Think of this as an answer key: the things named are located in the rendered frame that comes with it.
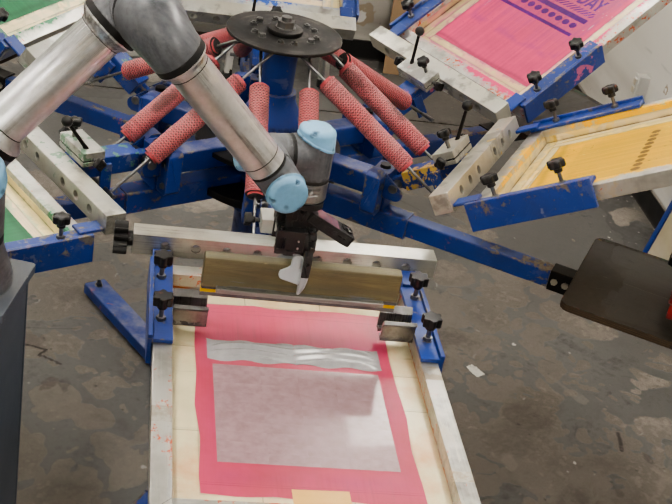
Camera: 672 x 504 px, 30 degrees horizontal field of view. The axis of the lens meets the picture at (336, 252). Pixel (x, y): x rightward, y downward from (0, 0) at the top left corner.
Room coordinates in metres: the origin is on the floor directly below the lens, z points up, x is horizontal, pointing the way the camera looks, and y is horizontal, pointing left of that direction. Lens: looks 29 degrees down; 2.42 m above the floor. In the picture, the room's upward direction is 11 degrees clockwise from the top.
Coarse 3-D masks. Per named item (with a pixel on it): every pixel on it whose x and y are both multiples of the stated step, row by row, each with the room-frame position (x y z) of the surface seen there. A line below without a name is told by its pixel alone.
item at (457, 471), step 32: (192, 288) 2.31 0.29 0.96; (160, 352) 2.01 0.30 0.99; (416, 352) 2.19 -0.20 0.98; (160, 384) 1.91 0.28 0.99; (160, 416) 1.81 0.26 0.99; (448, 416) 1.98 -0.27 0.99; (160, 448) 1.72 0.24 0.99; (448, 448) 1.88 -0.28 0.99; (160, 480) 1.64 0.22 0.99; (448, 480) 1.82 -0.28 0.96
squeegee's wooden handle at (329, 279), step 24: (216, 264) 2.15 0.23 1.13; (240, 264) 2.16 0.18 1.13; (264, 264) 2.17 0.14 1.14; (288, 264) 2.18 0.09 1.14; (312, 264) 2.20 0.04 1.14; (336, 264) 2.21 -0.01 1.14; (264, 288) 2.17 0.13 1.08; (288, 288) 2.18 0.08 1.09; (312, 288) 2.19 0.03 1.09; (336, 288) 2.20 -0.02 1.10; (360, 288) 2.21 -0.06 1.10; (384, 288) 2.22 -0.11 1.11
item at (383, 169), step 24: (240, 72) 3.35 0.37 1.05; (144, 96) 3.07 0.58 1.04; (240, 96) 3.33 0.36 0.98; (168, 120) 3.10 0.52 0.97; (336, 120) 3.21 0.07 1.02; (144, 144) 2.82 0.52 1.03; (192, 144) 2.89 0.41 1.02; (216, 144) 2.91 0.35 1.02; (360, 144) 3.23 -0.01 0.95; (144, 168) 2.73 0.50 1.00; (168, 168) 2.74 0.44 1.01; (192, 168) 2.85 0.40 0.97; (336, 168) 2.94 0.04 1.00; (360, 168) 2.94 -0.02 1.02; (384, 168) 2.92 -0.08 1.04; (168, 192) 2.75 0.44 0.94; (384, 192) 2.88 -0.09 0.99
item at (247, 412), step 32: (224, 320) 2.21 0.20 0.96; (256, 320) 2.24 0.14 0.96; (288, 320) 2.26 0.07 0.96; (224, 384) 1.99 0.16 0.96; (256, 384) 2.01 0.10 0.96; (288, 384) 2.03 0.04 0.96; (224, 416) 1.89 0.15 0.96; (256, 416) 1.91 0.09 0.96; (288, 416) 1.93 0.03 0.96; (224, 448) 1.80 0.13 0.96; (256, 448) 1.82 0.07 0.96; (288, 448) 1.83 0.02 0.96; (224, 480) 1.71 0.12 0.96; (256, 480) 1.73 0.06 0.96; (288, 480) 1.75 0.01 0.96
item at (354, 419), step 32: (320, 320) 2.29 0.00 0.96; (352, 320) 2.31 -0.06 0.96; (384, 352) 2.21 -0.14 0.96; (320, 384) 2.05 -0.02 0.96; (352, 384) 2.07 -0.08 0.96; (384, 384) 2.10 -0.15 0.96; (320, 416) 1.95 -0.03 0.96; (352, 416) 1.97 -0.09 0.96; (384, 416) 1.99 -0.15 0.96; (320, 448) 1.85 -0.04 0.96; (352, 448) 1.87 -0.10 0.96; (384, 448) 1.89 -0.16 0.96; (320, 480) 1.76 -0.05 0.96; (352, 480) 1.78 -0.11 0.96; (384, 480) 1.80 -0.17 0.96; (416, 480) 1.81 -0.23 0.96
